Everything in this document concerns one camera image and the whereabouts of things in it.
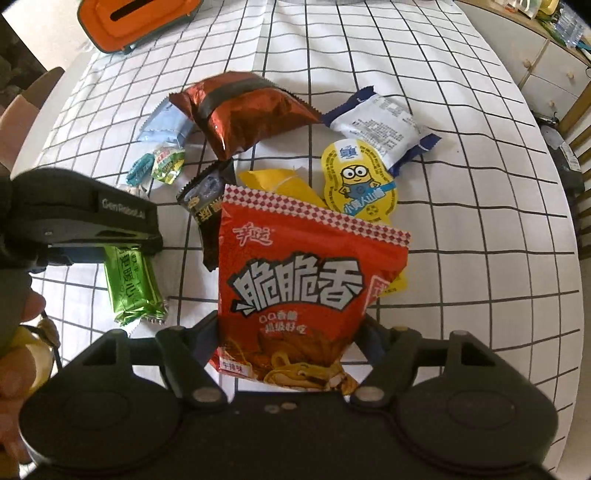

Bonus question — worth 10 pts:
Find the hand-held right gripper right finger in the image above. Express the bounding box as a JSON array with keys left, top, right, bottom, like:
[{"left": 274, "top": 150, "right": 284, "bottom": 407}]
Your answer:
[{"left": 351, "top": 314, "right": 477, "bottom": 411}]

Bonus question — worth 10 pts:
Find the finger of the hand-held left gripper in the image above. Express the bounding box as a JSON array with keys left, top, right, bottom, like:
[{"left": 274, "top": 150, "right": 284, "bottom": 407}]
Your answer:
[{"left": 47, "top": 239, "right": 164, "bottom": 267}]

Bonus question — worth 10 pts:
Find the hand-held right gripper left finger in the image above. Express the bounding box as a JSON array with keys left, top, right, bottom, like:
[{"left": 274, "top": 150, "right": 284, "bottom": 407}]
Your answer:
[{"left": 90, "top": 311, "right": 229, "bottom": 411}]

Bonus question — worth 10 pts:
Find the green snack packet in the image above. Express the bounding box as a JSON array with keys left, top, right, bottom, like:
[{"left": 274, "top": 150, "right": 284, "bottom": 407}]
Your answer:
[{"left": 102, "top": 244, "right": 169, "bottom": 327}]

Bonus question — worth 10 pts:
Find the red snack packet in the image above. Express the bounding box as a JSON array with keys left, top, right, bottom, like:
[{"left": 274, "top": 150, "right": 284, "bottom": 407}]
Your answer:
[{"left": 208, "top": 185, "right": 411, "bottom": 398}]

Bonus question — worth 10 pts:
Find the green and white candy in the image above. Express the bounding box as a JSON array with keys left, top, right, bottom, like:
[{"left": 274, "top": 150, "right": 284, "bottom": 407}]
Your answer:
[{"left": 151, "top": 143, "right": 187, "bottom": 185}]

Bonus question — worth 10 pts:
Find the yellow snack packet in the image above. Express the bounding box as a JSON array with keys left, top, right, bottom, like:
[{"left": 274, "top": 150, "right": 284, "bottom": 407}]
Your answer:
[{"left": 238, "top": 169, "right": 410, "bottom": 294}]

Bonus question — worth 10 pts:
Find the person's left hand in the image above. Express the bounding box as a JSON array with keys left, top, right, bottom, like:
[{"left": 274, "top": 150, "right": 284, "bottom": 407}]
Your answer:
[{"left": 0, "top": 288, "right": 52, "bottom": 467}]

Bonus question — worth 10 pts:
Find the teal wrapped candy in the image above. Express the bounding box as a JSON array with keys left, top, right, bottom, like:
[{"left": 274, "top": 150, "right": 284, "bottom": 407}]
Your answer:
[{"left": 126, "top": 154, "right": 156, "bottom": 186}]

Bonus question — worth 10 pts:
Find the pink padded chair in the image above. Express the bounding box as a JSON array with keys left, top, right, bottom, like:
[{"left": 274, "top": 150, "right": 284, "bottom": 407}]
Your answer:
[{"left": 0, "top": 67, "right": 66, "bottom": 155}]

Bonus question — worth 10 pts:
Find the light blue snack packet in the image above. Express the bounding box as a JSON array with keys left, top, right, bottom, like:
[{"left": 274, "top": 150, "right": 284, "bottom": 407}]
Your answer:
[{"left": 137, "top": 102, "right": 197, "bottom": 151}]

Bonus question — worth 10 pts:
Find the black snack packet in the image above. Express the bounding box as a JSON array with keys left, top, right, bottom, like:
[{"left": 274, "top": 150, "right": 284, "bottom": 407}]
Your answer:
[{"left": 176, "top": 160, "right": 239, "bottom": 271}]

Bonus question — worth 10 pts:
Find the white checked tablecloth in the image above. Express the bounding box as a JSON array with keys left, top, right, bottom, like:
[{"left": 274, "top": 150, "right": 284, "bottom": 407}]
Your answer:
[{"left": 36, "top": 0, "right": 583, "bottom": 416}]

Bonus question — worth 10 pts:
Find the yellow cartoon jelly cup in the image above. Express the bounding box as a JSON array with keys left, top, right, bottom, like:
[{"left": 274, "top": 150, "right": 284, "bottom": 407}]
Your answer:
[{"left": 320, "top": 137, "right": 399, "bottom": 225}]

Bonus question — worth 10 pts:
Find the orange tissue box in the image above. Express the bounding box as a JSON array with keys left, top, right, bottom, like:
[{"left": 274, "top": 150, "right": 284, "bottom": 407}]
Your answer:
[{"left": 76, "top": 0, "right": 204, "bottom": 54}]

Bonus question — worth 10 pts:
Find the brown foil snack packet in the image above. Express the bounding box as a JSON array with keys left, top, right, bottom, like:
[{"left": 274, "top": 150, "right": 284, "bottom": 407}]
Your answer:
[{"left": 168, "top": 71, "right": 322, "bottom": 160}]

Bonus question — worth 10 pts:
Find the white and blue snack packet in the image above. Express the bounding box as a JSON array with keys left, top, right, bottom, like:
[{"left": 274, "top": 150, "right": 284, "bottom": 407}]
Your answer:
[{"left": 322, "top": 90, "right": 442, "bottom": 176}]

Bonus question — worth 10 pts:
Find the white cabinet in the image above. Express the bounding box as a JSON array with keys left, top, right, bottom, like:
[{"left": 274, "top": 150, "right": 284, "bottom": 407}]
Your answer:
[{"left": 455, "top": 0, "right": 591, "bottom": 139}]

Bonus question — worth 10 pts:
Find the black cord with toggle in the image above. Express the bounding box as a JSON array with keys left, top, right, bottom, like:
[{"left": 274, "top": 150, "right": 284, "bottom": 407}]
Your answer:
[{"left": 38, "top": 318, "right": 65, "bottom": 370}]

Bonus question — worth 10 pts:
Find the yellow wrist strap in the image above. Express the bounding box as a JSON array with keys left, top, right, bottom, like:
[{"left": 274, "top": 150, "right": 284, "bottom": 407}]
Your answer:
[{"left": 13, "top": 324, "right": 52, "bottom": 394}]

